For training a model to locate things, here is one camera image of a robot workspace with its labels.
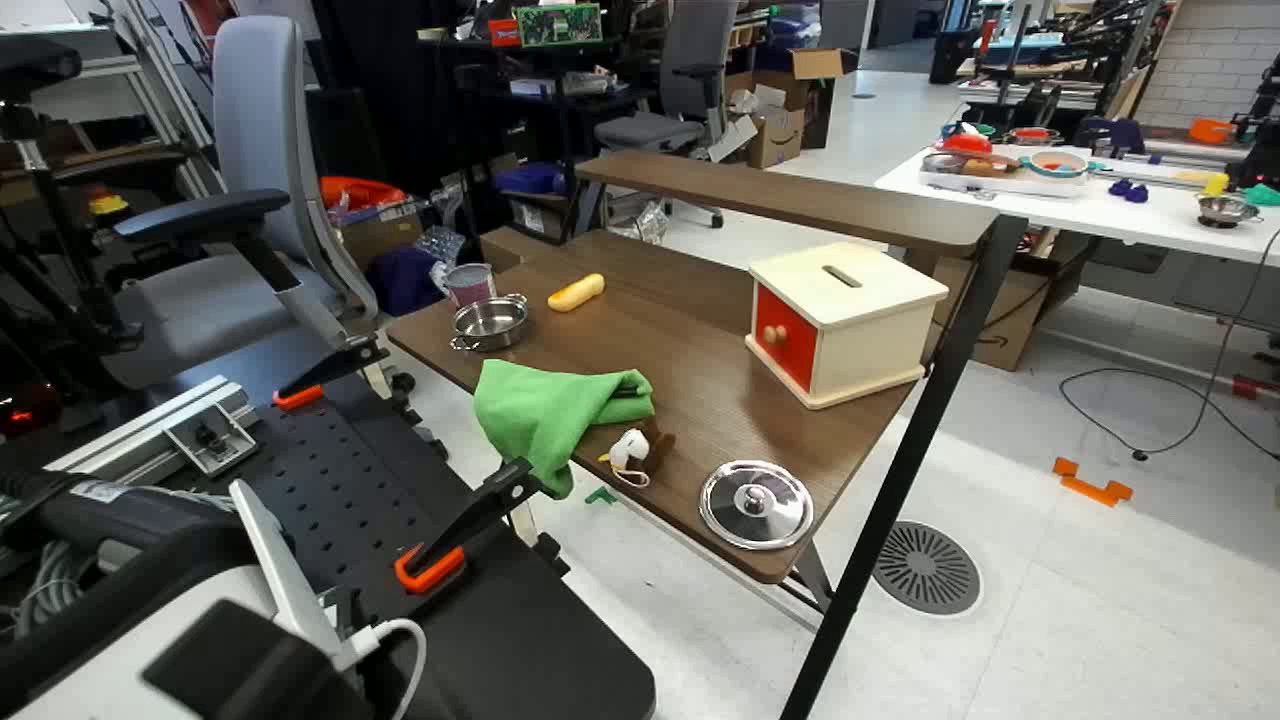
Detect small white brown toy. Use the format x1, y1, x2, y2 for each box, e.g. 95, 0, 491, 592
595, 426, 677, 494

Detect black floor cable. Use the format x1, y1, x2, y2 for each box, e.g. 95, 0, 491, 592
1057, 225, 1280, 468

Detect green cloth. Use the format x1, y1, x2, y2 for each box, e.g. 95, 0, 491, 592
474, 356, 659, 506

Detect white work table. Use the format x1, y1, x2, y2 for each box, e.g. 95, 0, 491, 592
873, 129, 1280, 272

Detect small metal bowl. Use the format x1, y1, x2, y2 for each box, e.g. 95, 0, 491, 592
1192, 190, 1263, 234

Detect aluminium extrusion rail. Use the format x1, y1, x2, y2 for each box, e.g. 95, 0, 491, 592
40, 371, 262, 479

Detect clear tray red items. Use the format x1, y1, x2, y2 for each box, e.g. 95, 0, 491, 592
918, 129, 1021, 183

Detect brown wooden shelf plank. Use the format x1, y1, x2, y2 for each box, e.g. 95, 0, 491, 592
572, 150, 1009, 258

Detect steel bowl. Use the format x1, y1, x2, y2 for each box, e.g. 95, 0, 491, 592
447, 293, 536, 361

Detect small cardboard box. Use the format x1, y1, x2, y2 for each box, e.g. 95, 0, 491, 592
723, 104, 812, 172

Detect round floor drain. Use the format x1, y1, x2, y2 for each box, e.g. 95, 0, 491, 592
873, 521, 990, 619

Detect white plug cable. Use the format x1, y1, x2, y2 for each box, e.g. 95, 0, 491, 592
332, 617, 433, 720

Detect open cardboard box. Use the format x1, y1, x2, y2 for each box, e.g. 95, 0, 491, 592
782, 43, 850, 152

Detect orange floor bracket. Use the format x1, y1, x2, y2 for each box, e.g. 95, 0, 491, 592
1050, 452, 1135, 511

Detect black flat device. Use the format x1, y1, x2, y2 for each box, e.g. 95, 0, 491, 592
142, 598, 381, 720

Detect grey mesh office chair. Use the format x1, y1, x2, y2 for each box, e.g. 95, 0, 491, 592
594, 0, 743, 162

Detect dark blue bag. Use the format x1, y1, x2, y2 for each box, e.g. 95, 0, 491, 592
366, 244, 454, 322

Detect silver metal bowl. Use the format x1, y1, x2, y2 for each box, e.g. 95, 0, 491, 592
696, 455, 820, 557

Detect black clamp orange handle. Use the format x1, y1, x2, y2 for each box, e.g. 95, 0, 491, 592
267, 337, 391, 416
391, 455, 543, 601

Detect grey slanted bar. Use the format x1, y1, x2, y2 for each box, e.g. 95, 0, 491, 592
226, 477, 353, 660

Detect orange plastic bin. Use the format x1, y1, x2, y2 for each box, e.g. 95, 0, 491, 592
318, 172, 414, 220

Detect black slanted table leg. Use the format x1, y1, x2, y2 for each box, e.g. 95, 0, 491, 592
775, 214, 1034, 720

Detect cardboard box under shelf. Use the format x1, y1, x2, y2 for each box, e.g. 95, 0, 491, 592
934, 252, 1062, 377

